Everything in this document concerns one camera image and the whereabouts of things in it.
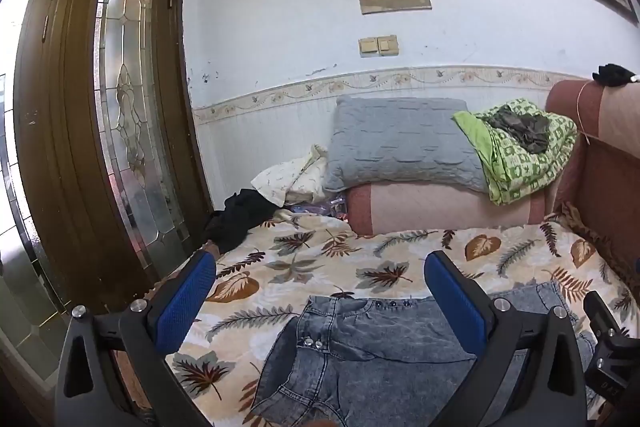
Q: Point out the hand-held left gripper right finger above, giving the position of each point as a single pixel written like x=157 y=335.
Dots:
x=455 y=307

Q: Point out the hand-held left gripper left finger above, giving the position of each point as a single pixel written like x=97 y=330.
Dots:
x=182 y=302

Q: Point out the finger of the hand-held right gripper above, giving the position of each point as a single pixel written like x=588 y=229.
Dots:
x=600 y=314

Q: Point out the grey-blue denim pants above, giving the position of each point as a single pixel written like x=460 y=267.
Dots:
x=380 y=357

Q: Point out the black garment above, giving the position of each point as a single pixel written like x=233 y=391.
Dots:
x=235 y=217

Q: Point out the red and pink sofa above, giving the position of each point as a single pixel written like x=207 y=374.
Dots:
x=430 y=207

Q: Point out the leaf print blanket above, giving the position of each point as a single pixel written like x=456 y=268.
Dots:
x=310 y=267

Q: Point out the green patterned quilt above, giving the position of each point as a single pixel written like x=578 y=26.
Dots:
x=525 y=172

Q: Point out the white floral pillow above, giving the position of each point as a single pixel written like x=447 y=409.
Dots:
x=285 y=179

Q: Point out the purple packet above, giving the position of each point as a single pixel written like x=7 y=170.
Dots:
x=320 y=208

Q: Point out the grey quilted pillow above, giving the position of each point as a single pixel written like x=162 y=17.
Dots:
x=400 y=142

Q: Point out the dark camouflage cloth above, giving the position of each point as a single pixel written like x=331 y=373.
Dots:
x=525 y=129

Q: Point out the wooden stained glass door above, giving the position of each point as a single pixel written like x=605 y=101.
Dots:
x=65 y=107

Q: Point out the black cloth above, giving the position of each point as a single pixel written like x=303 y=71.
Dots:
x=612 y=74

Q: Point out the beige light switch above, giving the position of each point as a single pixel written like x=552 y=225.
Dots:
x=369 y=47
x=388 y=45

